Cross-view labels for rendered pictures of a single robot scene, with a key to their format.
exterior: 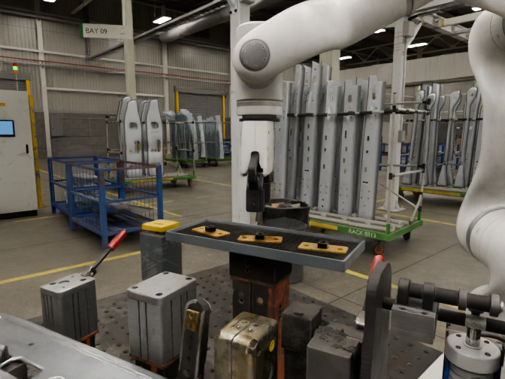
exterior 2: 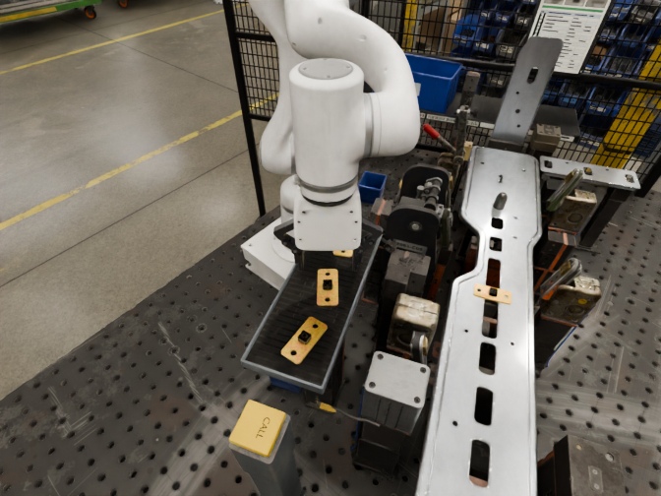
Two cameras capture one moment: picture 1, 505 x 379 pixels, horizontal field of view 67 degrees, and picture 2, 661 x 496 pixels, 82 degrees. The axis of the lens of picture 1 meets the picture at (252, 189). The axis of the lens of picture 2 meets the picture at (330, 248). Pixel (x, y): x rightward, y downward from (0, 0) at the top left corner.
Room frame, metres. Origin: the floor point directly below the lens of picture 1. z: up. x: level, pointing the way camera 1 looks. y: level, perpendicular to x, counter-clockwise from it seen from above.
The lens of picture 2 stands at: (0.77, 0.42, 1.72)
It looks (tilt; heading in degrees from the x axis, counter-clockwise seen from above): 46 degrees down; 260
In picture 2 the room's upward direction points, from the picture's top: straight up
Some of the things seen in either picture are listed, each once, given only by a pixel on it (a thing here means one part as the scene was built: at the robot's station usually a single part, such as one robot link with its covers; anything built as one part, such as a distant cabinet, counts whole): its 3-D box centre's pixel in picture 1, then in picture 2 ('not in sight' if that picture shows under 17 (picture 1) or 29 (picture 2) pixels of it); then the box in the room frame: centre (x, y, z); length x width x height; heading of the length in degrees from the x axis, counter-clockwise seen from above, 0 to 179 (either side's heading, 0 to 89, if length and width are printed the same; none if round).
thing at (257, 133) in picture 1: (259, 144); (328, 212); (0.70, -0.01, 1.34); 0.10 x 0.07 x 0.11; 170
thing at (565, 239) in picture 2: not in sight; (540, 272); (0.03, -0.21, 0.84); 0.11 x 0.08 x 0.29; 151
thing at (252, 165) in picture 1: (255, 164); (357, 228); (0.66, 0.00, 1.31); 0.08 x 0.01 x 0.06; 170
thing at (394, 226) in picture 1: (337, 169); not in sight; (4.93, -1.11, 0.88); 1.93 x 1.01 x 1.76; 47
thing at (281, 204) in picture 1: (282, 240); not in sight; (3.43, -0.28, 0.36); 0.54 x 0.50 x 0.73; 131
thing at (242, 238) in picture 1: (260, 237); (328, 284); (0.70, -0.01, 1.17); 0.08 x 0.04 x 0.01; 80
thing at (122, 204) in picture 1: (113, 198); not in sight; (5.01, 1.86, 0.47); 1.20 x 0.80 x 0.95; 42
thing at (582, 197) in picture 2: not in sight; (555, 238); (-0.07, -0.31, 0.87); 0.12 x 0.09 x 0.35; 151
